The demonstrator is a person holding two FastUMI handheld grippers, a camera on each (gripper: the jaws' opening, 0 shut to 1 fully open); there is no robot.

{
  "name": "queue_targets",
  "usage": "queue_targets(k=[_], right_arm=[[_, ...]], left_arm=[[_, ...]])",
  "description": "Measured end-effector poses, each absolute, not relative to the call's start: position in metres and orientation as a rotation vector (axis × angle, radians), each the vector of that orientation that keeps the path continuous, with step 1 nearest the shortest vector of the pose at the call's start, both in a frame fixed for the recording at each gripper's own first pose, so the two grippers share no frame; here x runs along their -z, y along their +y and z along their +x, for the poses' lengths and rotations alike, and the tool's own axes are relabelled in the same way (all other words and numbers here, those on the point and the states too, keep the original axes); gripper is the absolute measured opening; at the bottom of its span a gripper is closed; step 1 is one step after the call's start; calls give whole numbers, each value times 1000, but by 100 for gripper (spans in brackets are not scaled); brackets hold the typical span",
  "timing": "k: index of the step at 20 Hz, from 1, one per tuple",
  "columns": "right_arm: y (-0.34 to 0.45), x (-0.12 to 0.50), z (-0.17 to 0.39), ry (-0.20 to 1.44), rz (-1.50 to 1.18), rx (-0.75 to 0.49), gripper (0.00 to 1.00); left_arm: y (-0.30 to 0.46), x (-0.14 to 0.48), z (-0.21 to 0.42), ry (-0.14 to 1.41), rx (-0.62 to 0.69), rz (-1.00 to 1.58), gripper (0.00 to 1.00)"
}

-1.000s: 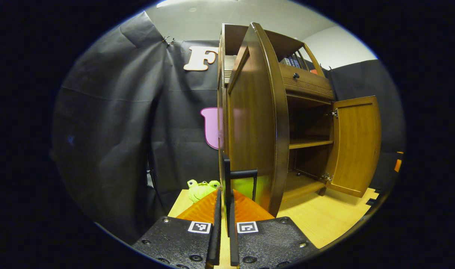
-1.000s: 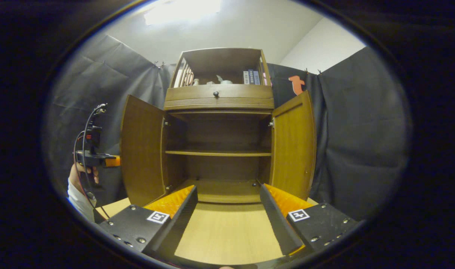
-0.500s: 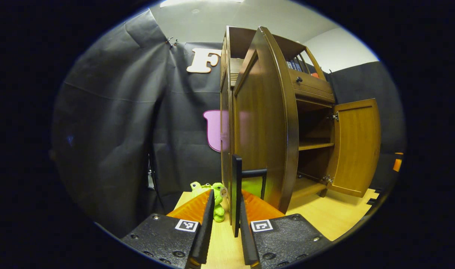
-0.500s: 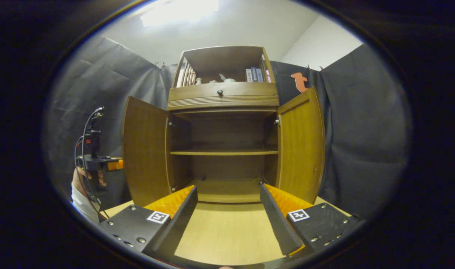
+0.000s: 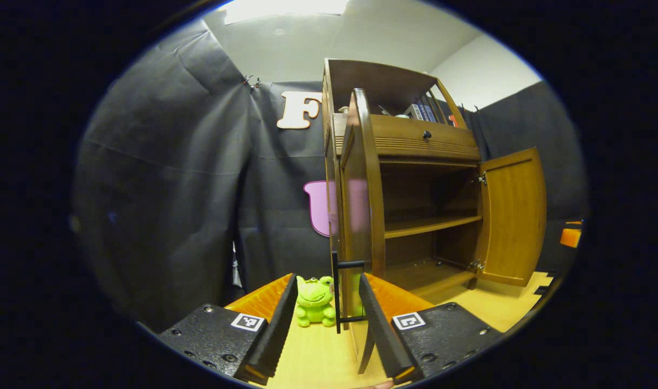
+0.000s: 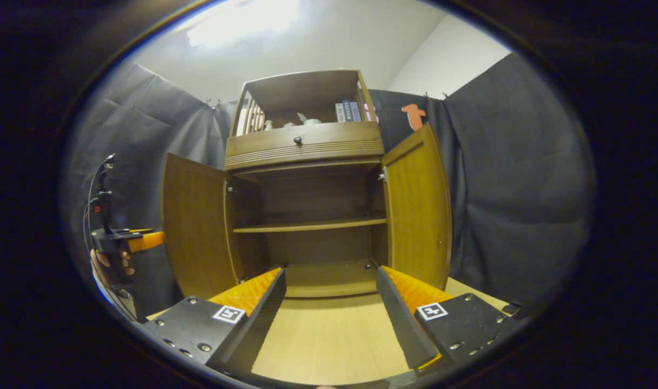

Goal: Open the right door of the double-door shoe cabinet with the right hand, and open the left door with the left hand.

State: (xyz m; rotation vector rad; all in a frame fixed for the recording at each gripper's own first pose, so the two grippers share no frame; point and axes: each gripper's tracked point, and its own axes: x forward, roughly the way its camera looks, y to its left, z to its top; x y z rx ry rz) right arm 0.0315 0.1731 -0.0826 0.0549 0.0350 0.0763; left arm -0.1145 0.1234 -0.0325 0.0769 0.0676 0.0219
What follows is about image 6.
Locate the black backdrop cloth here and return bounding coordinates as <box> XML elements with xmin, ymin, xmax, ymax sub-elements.
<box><xmin>63</xmin><ymin>52</ymin><xmax>593</xmax><ymax>320</ymax></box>

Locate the wooden drawer with black knob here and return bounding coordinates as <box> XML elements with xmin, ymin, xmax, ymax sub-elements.
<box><xmin>224</xmin><ymin>121</ymin><xmax>386</xmax><ymax>171</ymax></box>

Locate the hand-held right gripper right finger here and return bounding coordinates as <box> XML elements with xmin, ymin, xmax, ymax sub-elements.
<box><xmin>376</xmin><ymin>265</ymin><xmax>520</xmax><ymax>374</ymax></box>

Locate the wooden double-door shoe cabinet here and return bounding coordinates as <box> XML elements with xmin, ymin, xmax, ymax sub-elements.
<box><xmin>223</xmin><ymin>69</ymin><xmax>389</xmax><ymax>299</ymax></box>

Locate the wooden cabinet door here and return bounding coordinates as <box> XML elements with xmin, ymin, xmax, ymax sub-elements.
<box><xmin>381</xmin><ymin>123</ymin><xmax>453</xmax><ymax>292</ymax></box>
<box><xmin>161</xmin><ymin>152</ymin><xmax>241</xmax><ymax>300</ymax></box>

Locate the wooden inner shelf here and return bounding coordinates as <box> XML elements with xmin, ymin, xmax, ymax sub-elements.
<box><xmin>232</xmin><ymin>217</ymin><xmax>388</xmax><ymax>234</ymax></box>

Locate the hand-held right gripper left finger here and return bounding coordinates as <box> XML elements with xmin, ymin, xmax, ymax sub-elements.
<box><xmin>138</xmin><ymin>267</ymin><xmax>288</xmax><ymax>379</ymax></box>

